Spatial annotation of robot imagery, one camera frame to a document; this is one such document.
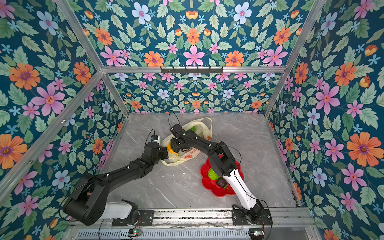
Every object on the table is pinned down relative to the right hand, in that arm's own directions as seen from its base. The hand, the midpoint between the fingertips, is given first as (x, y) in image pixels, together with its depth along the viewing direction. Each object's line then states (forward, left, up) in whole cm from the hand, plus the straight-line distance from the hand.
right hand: (176, 144), depth 99 cm
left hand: (-6, +2, +8) cm, 11 cm away
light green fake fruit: (-23, -24, +3) cm, 33 cm away
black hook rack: (+32, -12, +35) cm, 49 cm away
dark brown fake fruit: (-27, -29, +2) cm, 39 cm away
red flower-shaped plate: (-26, -23, -2) cm, 35 cm away
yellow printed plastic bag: (+8, -19, +7) cm, 22 cm away
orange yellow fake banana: (-8, +2, +6) cm, 10 cm away
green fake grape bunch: (+11, -12, +3) cm, 17 cm away
